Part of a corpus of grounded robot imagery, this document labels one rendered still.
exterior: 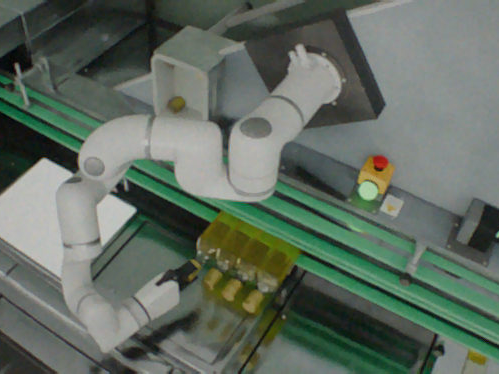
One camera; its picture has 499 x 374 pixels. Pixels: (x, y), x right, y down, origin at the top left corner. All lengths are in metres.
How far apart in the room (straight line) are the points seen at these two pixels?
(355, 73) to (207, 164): 0.37
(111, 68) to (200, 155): 1.28
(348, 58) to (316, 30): 0.09
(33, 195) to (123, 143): 0.77
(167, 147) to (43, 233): 0.72
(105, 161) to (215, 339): 0.58
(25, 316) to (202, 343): 0.50
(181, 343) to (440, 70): 0.89
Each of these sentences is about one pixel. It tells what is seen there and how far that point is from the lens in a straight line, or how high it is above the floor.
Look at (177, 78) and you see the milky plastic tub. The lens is 1.52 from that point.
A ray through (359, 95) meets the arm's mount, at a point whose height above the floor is 0.81.
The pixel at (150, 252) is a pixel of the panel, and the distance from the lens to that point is 1.55.
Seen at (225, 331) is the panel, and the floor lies 1.19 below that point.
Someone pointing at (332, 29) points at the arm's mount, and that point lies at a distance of 1.14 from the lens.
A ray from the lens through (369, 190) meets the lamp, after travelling 1.29.
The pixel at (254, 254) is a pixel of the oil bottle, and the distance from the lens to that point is 1.35.
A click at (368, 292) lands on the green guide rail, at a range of 1.41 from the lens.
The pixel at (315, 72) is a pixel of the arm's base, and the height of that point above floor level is 0.86.
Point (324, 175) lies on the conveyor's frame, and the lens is 1.37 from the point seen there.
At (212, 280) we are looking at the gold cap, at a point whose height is 1.15.
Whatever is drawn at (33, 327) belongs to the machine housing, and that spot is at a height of 1.45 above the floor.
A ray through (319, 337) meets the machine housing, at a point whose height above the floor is 1.06.
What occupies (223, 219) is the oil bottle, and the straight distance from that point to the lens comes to 1.41.
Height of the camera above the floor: 1.74
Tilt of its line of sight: 37 degrees down
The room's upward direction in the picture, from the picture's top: 141 degrees counter-clockwise
